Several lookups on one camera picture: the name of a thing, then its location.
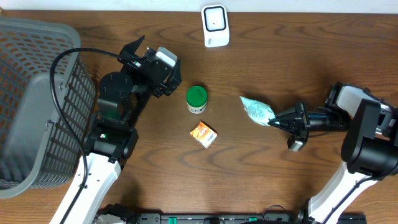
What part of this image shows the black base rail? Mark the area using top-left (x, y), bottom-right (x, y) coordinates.
top-left (99, 211), bottom-right (368, 224)

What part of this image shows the grey plastic mesh basket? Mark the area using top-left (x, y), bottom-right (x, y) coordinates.
top-left (1, 17), bottom-right (96, 198)

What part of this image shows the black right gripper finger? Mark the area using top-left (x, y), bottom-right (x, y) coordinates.
top-left (270, 106), bottom-right (299, 122)
top-left (268, 121), bottom-right (300, 134)

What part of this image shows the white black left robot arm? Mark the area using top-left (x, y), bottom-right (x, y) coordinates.
top-left (50, 37), bottom-right (182, 223)

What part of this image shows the green lid jar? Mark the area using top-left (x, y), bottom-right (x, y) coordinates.
top-left (186, 85), bottom-right (208, 114)

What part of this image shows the white barcode scanner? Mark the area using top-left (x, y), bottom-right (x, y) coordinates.
top-left (201, 4), bottom-right (230, 48)

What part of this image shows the light blue tissue pack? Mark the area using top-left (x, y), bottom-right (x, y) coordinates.
top-left (240, 96), bottom-right (275, 126)

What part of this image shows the orange snack packet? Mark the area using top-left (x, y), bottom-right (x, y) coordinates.
top-left (190, 121), bottom-right (218, 149)

